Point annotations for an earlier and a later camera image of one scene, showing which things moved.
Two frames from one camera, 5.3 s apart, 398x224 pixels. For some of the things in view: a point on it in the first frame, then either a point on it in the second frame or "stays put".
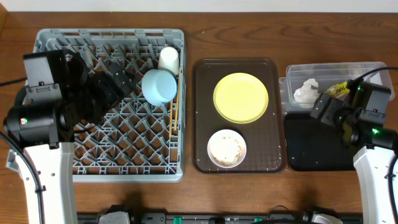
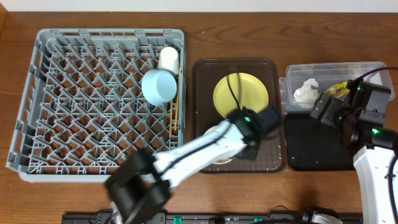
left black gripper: [101, 88] → [249, 151]
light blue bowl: [158, 86] stays put
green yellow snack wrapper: [338, 90] stays put
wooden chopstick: [171, 118] stays put
